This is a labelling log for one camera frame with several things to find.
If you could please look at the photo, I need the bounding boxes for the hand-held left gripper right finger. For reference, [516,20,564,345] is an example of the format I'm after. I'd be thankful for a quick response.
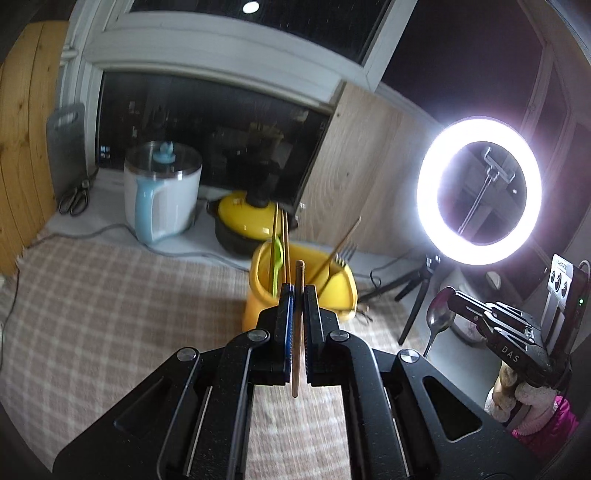
[302,285,541,480]

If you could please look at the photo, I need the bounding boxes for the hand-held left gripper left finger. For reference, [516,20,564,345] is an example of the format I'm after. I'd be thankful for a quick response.
[53,282,296,480]

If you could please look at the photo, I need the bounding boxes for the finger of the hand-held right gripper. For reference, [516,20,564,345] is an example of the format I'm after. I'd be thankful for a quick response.
[447,288,497,319]
[455,307,497,344]

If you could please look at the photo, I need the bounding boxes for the yellow plastic container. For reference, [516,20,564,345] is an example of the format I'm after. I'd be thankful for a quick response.
[242,240,358,324]

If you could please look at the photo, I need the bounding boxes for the metal spoon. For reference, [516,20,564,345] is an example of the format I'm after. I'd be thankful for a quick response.
[422,288,457,358]

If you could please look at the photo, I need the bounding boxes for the red-tipped wooden chopstick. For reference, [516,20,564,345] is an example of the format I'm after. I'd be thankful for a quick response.
[291,260,306,398]
[283,208,291,284]
[307,216,362,283]
[271,203,279,296]

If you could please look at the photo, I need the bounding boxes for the green plastic spoon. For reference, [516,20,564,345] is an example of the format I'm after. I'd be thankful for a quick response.
[271,237,286,298]

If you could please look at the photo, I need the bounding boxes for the metal fork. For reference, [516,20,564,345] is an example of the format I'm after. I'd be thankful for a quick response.
[318,244,358,296]

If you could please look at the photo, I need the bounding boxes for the person's right hand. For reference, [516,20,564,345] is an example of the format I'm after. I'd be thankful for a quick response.
[489,362,520,422]

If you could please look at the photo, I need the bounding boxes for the white floral rice cooker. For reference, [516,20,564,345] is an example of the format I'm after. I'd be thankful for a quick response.
[450,268,506,348]

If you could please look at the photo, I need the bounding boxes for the black pot with yellow lid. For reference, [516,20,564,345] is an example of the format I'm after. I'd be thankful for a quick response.
[205,189,300,256]

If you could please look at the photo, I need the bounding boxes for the plywood panel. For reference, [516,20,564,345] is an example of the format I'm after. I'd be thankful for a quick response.
[295,80,446,261]

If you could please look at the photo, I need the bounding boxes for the pink checked tablecloth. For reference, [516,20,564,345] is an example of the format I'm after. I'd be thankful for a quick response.
[0,235,416,480]

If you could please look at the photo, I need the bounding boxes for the black scissors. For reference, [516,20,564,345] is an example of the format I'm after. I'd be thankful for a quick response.
[58,178,92,216]

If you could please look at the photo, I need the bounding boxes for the grey cutting board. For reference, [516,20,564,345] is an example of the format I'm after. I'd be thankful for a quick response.
[46,102,87,200]

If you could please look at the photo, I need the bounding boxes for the pine wooden board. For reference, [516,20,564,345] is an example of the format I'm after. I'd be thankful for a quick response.
[0,21,70,250]

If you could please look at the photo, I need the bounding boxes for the black ring light cable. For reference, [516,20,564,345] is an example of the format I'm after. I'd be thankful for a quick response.
[358,258,419,301]

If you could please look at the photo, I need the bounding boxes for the white ring light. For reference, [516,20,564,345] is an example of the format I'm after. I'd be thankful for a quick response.
[417,117,544,267]

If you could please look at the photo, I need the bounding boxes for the white kettle with blue handle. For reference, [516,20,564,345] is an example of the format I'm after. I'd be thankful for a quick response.
[124,141,204,245]

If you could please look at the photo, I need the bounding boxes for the grey kettle cord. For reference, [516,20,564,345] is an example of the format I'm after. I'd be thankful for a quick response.
[21,222,252,273]

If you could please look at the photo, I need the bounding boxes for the white window frame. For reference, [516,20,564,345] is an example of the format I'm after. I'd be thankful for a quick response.
[60,0,416,139]

